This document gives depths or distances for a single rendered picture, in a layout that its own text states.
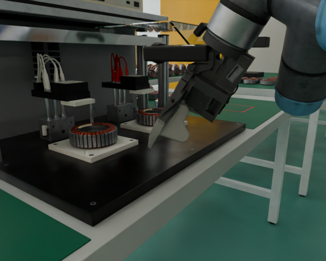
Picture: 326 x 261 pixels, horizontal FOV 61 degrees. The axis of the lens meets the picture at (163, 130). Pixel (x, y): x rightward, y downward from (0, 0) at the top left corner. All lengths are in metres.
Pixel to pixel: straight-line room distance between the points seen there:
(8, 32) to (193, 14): 3.96
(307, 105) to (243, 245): 1.26
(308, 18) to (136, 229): 0.35
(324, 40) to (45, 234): 0.42
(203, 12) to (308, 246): 3.48
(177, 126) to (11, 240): 0.28
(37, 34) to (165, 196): 0.45
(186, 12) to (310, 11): 4.24
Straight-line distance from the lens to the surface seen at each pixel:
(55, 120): 0.75
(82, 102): 0.67
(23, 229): 0.45
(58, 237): 0.42
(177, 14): 4.64
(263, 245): 1.68
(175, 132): 0.45
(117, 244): 0.42
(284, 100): 0.47
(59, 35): 0.73
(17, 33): 0.67
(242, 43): 0.42
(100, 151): 0.62
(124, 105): 0.92
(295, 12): 0.37
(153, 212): 0.46
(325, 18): 0.35
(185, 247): 1.59
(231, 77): 0.44
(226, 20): 0.42
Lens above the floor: 0.99
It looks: 16 degrees down
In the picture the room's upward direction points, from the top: straight up
